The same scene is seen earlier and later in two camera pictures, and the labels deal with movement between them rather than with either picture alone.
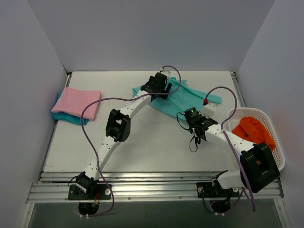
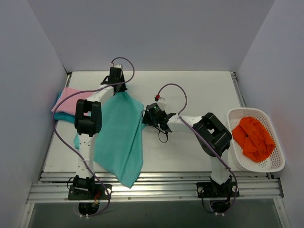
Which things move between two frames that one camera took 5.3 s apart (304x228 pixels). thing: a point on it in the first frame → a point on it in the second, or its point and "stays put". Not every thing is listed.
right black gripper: [198, 132] → [147, 118]
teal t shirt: [183, 96] → [118, 149]
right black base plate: [214, 189] stays put
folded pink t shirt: [74, 101] stays put
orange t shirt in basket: [251, 129] stays put
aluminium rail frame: [52, 186] stays put
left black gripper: [164, 90] → [119, 87]
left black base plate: [103, 191] stays put
